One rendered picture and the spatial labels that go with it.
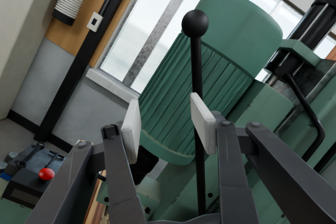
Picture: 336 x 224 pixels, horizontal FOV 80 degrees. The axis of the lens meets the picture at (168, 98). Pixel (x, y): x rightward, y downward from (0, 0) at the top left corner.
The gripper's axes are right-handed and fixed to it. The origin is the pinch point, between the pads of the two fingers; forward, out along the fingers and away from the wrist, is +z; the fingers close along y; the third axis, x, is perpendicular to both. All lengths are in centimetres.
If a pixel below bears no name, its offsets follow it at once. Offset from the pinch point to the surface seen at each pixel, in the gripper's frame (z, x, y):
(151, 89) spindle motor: 21.3, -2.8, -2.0
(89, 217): 20.1, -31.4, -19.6
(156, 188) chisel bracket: 24.6, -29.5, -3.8
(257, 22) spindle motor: 15.4, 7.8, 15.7
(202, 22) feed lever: 8.4, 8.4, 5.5
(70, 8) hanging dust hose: 148, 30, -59
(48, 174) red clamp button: 19.9, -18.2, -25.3
